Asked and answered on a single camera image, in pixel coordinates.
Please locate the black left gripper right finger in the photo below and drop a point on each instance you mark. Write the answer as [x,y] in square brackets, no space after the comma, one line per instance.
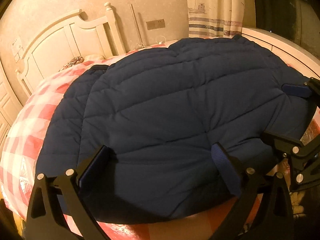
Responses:
[263,207]

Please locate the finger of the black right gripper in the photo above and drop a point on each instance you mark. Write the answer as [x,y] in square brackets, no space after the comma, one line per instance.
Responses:
[303,159]
[309,89]

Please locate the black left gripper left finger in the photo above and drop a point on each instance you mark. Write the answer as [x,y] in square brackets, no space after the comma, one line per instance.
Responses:
[45,218]

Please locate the navy blue quilted jacket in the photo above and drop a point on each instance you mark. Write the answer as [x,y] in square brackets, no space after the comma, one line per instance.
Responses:
[175,119]

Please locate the white window sill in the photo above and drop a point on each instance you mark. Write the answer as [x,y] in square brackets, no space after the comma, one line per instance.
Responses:
[292,54]

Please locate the red white checkered bedsheet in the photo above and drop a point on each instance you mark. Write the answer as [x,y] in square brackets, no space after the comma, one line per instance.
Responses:
[27,134]

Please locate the dark window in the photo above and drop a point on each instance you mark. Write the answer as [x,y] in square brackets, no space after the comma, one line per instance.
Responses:
[294,20]

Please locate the nautical print striped curtain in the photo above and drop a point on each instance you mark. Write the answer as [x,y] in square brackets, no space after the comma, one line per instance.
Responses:
[215,18]

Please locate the patterned colourful pillow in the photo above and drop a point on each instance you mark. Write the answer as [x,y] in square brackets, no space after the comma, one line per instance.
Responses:
[72,62]

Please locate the cream floral pillow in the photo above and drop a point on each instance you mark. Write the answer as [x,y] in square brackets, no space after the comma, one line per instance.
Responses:
[94,57]

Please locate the white lamp with pole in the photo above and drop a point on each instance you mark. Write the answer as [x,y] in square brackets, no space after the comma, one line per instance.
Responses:
[141,43]

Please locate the white wooden headboard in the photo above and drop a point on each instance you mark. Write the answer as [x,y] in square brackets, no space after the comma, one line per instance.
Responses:
[64,39]

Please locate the white charger with cable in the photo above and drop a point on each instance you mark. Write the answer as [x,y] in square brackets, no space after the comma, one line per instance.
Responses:
[161,40]

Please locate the grey wall socket panel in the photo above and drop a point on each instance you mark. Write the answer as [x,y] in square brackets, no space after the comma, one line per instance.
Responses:
[155,24]

